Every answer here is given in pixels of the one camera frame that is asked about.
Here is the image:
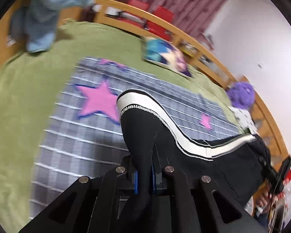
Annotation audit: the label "black pants with white stripe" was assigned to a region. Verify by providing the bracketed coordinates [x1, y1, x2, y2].
[116, 89, 272, 224]

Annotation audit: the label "person's right hand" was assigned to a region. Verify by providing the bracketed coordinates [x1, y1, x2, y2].
[256, 189, 277, 215]

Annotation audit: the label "grey grid quilt with stars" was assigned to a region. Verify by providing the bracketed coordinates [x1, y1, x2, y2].
[30, 57, 241, 218]

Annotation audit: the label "white dotted cloth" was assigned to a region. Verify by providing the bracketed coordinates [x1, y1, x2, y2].
[229, 107, 259, 135]

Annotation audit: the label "purple plush toy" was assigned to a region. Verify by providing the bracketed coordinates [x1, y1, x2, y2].
[227, 82, 255, 110]

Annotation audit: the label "green bed blanket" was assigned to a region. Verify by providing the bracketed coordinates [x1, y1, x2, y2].
[0, 21, 236, 232]

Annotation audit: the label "colourful geometric pillow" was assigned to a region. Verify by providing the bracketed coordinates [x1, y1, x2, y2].
[142, 37, 192, 77]

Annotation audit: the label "wooden headboard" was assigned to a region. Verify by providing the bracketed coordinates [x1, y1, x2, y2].
[0, 0, 30, 67]

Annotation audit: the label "red chair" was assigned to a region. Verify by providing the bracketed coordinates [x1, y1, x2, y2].
[119, 0, 150, 28]
[145, 5, 175, 42]

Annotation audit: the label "wooden bed rail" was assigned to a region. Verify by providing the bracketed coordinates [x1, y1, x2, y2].
[55, 0, 289, 165]

